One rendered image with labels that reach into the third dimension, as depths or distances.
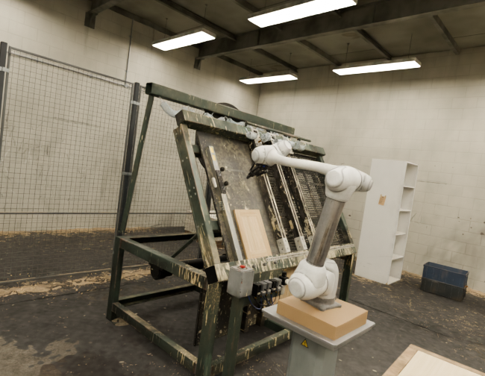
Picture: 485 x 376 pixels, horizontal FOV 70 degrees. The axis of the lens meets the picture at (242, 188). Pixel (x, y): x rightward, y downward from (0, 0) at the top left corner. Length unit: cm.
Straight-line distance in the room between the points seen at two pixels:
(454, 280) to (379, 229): 131
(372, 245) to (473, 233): 187
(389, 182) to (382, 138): 187
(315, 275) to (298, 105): 751
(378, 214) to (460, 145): 210
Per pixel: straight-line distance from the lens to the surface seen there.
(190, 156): 265
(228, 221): 266
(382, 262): 639
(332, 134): 850
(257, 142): 328
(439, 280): 653
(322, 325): 204
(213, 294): 248
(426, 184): 758
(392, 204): 626
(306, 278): 193
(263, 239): 293
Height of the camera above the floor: 156
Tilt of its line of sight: 3 degrees down
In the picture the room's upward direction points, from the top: 8 degrees clockwise
